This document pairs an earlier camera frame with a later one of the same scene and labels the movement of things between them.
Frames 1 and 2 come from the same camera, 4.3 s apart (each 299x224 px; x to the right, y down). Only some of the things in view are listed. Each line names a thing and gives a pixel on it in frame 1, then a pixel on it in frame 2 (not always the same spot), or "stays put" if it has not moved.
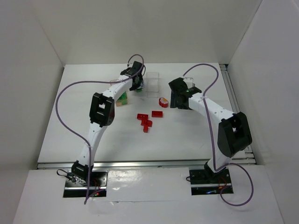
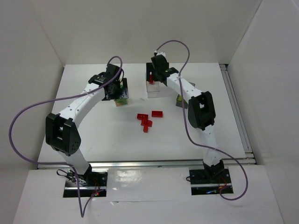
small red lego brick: x=145 y=129 stays put
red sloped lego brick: x=146 y=122 stays put
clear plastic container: x=152 y=84 stays put
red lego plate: x=142 y=116 stays put
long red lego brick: x=157 y=114 stays put
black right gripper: x=175 y=102 to x=149 y=73
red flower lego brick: x=163 y=102 to x=151 y=79
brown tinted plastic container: x=122 y=100 stays put
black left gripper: x=138 y=83 to x=124 y=91
